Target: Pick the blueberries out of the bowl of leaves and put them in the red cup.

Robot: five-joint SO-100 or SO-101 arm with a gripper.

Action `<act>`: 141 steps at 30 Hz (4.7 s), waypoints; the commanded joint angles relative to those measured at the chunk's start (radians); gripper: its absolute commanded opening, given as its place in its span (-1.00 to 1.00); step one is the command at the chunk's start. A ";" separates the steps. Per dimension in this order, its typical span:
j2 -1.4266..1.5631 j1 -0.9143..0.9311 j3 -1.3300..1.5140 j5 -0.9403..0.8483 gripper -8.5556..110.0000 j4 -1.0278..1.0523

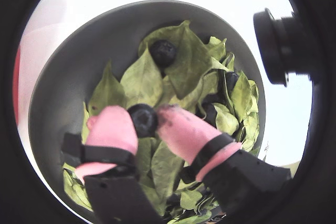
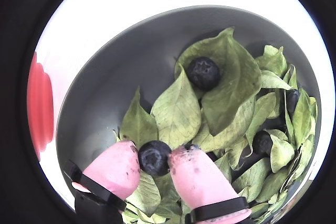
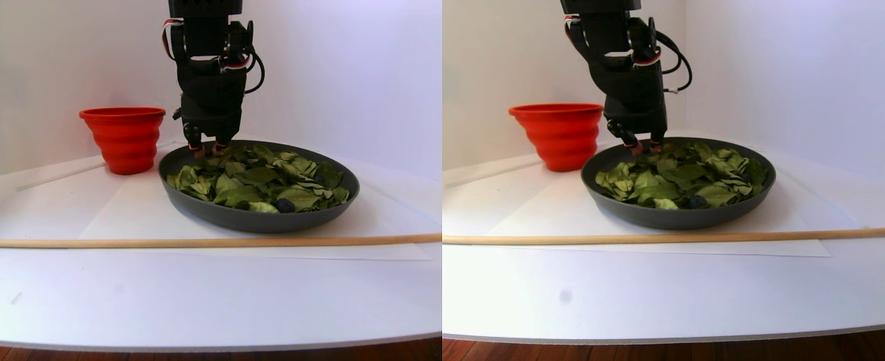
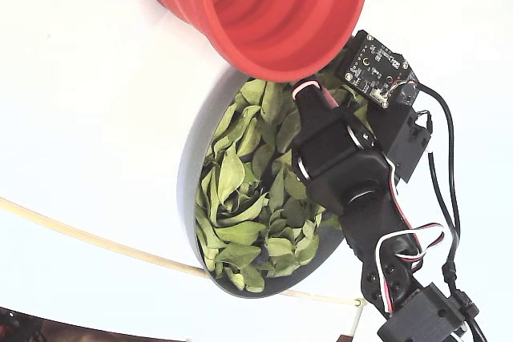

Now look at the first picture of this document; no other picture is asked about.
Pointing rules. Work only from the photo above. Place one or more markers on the pink-tipped black gripper finger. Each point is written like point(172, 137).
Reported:
point(113, 132)
point(183, 134)

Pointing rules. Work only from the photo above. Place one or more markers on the dark blueberry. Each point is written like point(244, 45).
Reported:
point(232, 79)
point(164, 52)
point(144, 120)
point(210, 112)

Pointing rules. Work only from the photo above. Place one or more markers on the pile of green leaves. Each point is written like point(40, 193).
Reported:
point(141, 82)

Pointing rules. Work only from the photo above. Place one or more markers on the dark grey shallow bowl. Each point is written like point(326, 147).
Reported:
point(105, 40)

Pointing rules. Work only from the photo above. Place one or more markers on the red collapsible silicone cup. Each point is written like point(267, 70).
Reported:
point(16, 77)

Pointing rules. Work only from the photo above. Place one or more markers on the black camera lens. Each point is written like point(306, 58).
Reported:
point(275, 48)

